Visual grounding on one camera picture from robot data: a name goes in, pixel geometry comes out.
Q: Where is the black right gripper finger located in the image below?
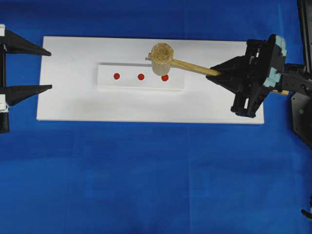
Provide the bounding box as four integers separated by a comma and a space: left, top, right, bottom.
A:
211, 56, 248, 73
206, 75, 252, 95

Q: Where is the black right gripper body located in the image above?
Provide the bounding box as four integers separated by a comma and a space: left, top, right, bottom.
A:
231, 39, 276, 118

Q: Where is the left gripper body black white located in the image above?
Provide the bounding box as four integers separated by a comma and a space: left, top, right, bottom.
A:
0, 24, 9, 113

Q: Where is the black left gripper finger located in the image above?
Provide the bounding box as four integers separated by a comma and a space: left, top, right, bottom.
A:
4, 29, 51, 56
4, 85, 52, 106

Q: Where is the wooden mallet hammer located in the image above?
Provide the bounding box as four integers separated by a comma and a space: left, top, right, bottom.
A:
145, 42, 290, 96

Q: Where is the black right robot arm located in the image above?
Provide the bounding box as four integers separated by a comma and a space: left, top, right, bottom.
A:
206, 0, 312, 146

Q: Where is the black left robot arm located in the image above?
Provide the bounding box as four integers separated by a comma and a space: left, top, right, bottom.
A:
0, 24, 52, 134

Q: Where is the large white foam board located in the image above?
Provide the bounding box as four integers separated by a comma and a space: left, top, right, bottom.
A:
37, 36, 264, 124

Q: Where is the small white raised block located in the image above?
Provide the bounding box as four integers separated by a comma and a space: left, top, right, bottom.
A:
97, 63, 185, 92

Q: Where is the black clip lower right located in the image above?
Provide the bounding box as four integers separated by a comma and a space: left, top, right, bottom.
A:
301, 195, 312, 220

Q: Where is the wrist camera black teal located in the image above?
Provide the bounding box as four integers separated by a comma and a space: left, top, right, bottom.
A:
263, 34, 287, 88

